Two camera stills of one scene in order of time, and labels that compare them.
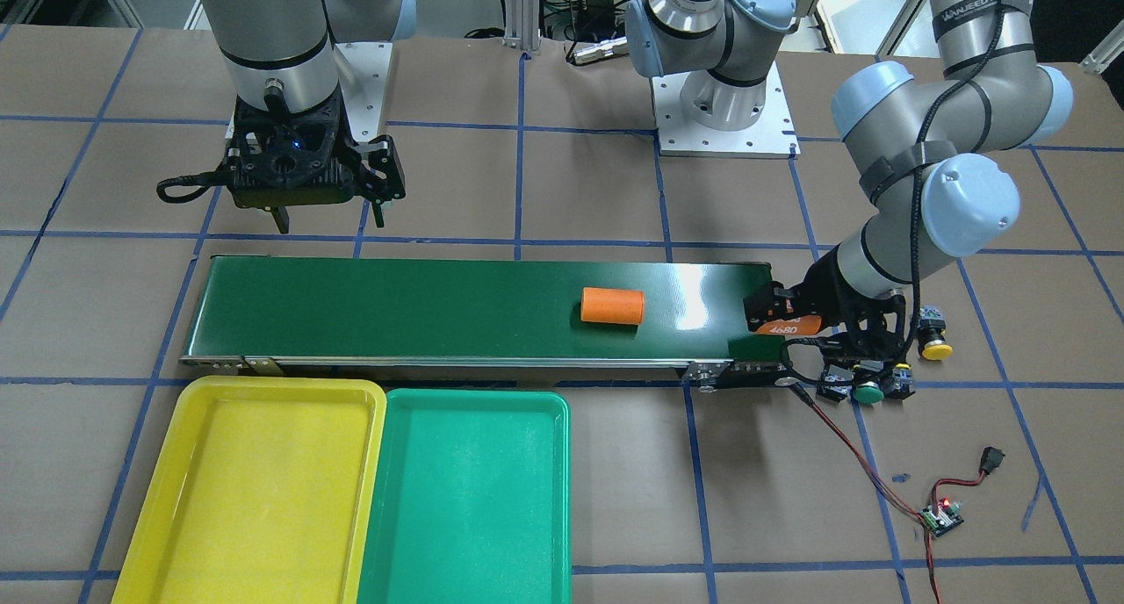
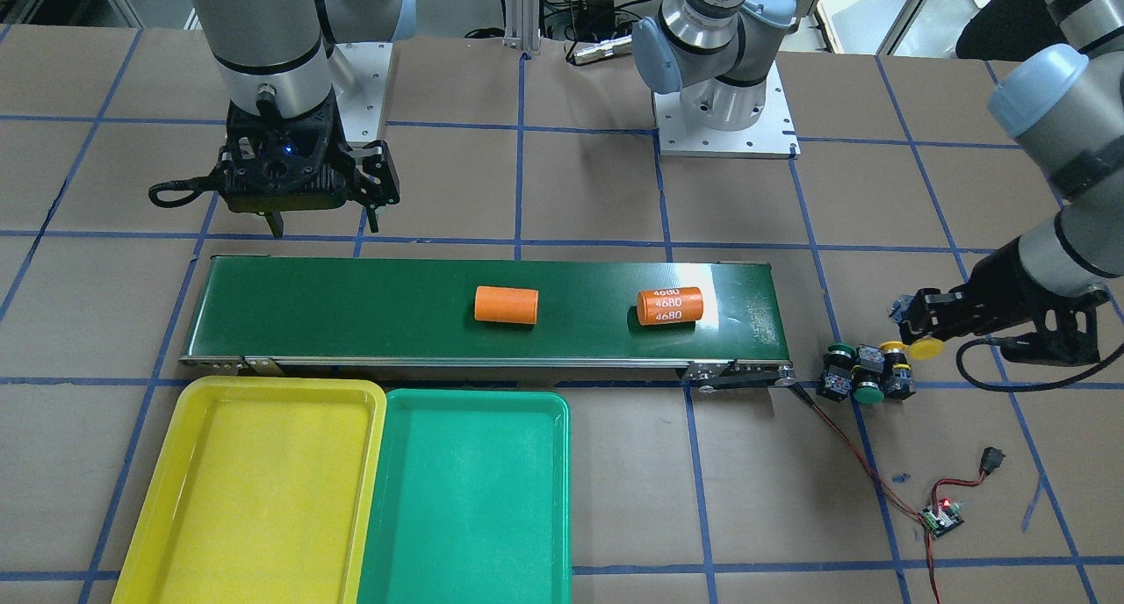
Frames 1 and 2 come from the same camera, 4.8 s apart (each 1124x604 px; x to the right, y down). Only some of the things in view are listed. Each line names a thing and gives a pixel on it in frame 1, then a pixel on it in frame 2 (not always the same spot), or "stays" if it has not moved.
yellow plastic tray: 266,495 stays
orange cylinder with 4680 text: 797,326 -> 670,305
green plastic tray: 471,500 stays
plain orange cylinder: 612,305 -> 508,305
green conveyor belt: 300,311 stays
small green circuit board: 942,518 stays
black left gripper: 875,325 -> 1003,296
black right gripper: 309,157 stays
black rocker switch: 991,456 stays
